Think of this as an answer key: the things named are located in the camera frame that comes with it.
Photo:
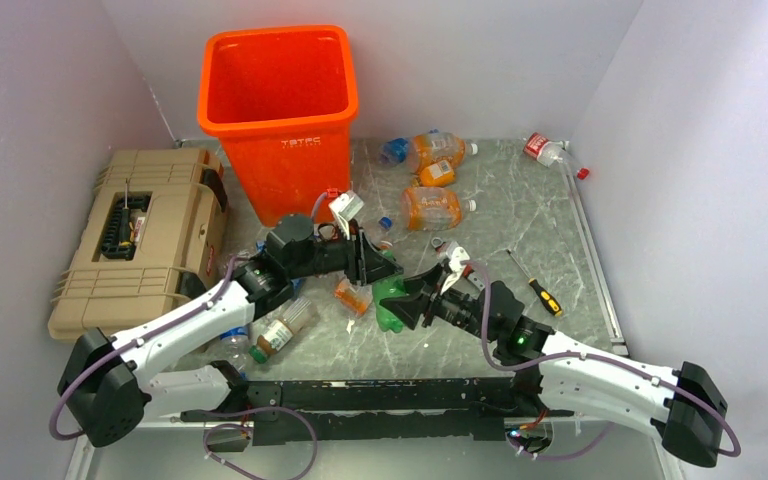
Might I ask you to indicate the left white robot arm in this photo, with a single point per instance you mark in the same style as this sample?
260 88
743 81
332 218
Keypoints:
106 386

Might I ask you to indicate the brown tea bottle green cap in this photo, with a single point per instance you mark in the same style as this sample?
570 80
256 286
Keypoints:
284 326

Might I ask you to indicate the black base frame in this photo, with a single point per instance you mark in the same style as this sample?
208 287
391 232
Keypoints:
480 408

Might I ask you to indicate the orange tea bottle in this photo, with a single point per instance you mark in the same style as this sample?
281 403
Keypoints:
356 299

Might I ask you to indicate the small orange bottle far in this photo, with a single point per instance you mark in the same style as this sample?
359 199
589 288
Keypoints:
439 174

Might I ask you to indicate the red label bottle far corner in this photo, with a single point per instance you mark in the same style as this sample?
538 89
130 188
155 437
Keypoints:
553 155

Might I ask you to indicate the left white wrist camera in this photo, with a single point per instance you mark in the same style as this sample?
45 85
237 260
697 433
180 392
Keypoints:
344 209

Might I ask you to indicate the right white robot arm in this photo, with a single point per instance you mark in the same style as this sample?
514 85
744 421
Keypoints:
681 408

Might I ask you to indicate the large orange juice bottle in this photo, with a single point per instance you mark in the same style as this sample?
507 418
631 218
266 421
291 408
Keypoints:
431 148

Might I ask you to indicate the blue label water bottle left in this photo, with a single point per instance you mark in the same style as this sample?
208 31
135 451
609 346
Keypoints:
233 346

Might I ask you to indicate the green plastic bottle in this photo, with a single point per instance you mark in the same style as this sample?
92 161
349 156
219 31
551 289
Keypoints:
387 288

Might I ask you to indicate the wide orange label bottle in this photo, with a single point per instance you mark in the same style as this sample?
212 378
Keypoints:
434 208

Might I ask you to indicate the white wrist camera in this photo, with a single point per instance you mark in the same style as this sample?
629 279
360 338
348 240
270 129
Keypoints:
344 209
455 259

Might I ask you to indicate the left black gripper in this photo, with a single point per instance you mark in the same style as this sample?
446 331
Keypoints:
365 263

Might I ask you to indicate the pepsi bottle centre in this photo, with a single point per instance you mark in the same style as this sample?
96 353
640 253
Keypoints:
378 233

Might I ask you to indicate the blue crushed bottle far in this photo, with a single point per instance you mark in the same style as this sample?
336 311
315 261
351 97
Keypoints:
395 151

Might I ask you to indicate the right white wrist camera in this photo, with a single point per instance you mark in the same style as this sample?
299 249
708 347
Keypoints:
455 259

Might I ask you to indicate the tan tool case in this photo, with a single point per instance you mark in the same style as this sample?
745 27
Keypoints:
151 243

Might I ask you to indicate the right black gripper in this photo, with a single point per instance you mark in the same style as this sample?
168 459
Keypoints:
409 307

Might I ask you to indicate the yellow black screwdriver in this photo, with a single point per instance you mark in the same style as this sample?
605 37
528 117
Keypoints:
548 301

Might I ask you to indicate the orange plastic bin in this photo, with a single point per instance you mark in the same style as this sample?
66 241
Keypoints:
281 102

